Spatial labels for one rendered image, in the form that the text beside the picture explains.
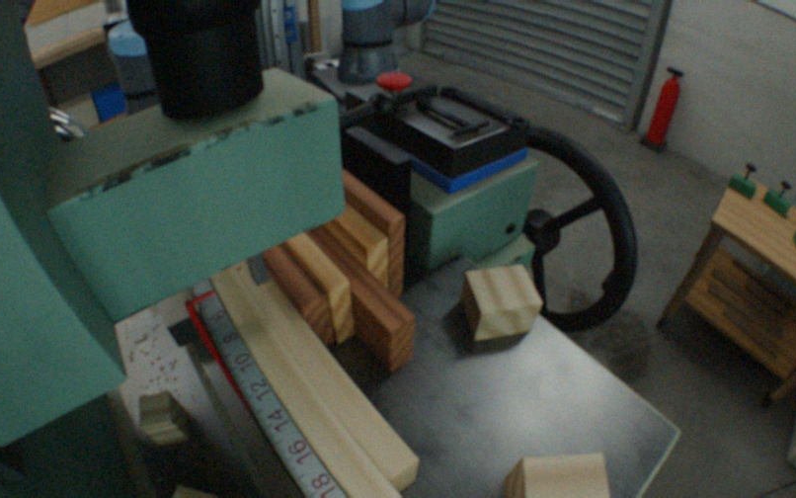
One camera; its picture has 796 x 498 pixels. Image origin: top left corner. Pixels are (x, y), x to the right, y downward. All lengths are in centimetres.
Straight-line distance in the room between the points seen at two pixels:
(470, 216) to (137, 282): 25
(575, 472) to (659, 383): 136
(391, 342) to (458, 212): 12
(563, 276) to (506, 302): 144
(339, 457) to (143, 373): 30
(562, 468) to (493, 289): 13
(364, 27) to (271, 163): 76
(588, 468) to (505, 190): 23
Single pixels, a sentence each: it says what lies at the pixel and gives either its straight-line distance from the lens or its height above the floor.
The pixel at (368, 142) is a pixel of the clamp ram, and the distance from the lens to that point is 31.
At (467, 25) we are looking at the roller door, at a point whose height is 40.
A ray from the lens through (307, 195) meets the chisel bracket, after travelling 20.
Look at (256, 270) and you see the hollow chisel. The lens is 26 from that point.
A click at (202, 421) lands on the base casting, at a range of 40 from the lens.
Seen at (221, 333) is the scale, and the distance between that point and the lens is 24.
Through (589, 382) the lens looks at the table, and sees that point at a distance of 30.
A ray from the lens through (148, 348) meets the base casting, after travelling 48.
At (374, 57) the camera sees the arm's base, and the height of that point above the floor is 88.
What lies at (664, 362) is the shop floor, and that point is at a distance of 164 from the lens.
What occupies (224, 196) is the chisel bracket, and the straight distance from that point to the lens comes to 18.
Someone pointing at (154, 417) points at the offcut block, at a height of 84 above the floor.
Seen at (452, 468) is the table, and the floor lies 90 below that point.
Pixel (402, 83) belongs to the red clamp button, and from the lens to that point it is 35.
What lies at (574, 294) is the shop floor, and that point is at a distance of 166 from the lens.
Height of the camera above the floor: 114
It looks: 43 degrees down
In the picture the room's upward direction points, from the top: 1 degrees clockwise
